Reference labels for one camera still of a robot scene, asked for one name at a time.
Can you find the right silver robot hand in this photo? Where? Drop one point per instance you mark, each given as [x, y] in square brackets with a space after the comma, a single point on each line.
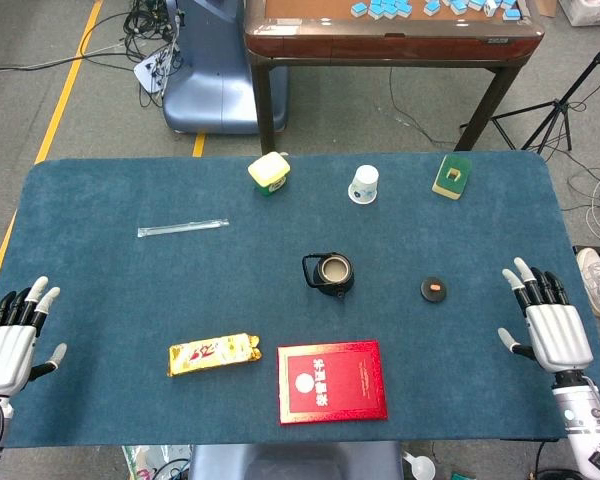
[560, 335]

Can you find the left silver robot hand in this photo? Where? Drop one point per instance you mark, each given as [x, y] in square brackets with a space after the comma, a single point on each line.
[5, 350]

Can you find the black teapot lid orange knob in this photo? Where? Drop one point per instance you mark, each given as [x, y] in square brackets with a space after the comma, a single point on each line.
[432, 295]

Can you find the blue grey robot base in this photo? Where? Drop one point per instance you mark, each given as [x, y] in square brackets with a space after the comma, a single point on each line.
[215, 75]

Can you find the yellow green container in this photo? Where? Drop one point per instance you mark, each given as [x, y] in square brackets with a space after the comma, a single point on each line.
[269, 172]

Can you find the white sneaker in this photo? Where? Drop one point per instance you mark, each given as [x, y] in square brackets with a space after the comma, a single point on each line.
[592, 272]

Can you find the blue felt table mat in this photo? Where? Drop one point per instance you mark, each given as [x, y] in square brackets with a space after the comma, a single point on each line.
[130, 300]

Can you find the clear plastic bag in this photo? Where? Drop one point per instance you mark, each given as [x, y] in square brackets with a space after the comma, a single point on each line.
[145, 465]

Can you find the green and yellow sponge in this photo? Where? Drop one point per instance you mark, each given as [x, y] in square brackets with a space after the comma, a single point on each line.
[442, 185]

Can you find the clear plastic scoop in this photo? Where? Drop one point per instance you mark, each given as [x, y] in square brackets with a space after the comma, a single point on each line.
[422, 467]

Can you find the gold biscuit packet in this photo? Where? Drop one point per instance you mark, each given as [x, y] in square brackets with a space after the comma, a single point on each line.
[210, 352]

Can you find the clear plastic wrapped straw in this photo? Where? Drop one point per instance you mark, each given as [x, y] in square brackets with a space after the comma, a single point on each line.
[180, 227]

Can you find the black tripod stand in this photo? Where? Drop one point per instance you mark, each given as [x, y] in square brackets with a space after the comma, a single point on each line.
[557, 107]

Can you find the red certificate book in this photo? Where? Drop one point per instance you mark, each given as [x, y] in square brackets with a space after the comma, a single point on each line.
[330, 360]

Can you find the white paper cup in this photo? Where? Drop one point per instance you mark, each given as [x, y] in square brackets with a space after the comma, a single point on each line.
[365, 182]

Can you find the blue grey robot chassis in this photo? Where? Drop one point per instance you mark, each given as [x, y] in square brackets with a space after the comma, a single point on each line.
[290, 462]

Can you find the white power strip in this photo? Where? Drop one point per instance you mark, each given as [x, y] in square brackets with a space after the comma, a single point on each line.
[150, 75]

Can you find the blue mahjong tile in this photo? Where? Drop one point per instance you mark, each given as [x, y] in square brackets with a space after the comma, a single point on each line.
[430, 7]
[358, 7]
[375, 11]
[510, 14]
[389, 10]
[404, 6]

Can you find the white face-up mahjong tile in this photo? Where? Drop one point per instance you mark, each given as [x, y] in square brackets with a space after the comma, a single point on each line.
[491, 7]

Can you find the brown mahjong table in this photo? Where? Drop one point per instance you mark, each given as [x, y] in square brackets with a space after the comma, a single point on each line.
[380, 47]

